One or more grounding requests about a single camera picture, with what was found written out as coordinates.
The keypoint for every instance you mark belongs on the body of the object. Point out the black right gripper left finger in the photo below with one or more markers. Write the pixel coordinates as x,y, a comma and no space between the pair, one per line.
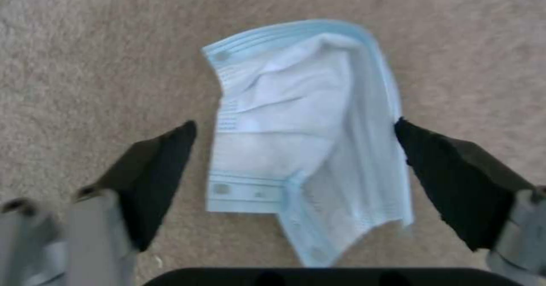
145,177

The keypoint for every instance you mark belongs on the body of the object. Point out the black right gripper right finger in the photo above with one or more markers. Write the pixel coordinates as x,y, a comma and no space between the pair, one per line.
460,177

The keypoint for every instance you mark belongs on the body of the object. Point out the light blue face mask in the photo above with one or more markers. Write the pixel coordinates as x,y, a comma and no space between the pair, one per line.
307,132

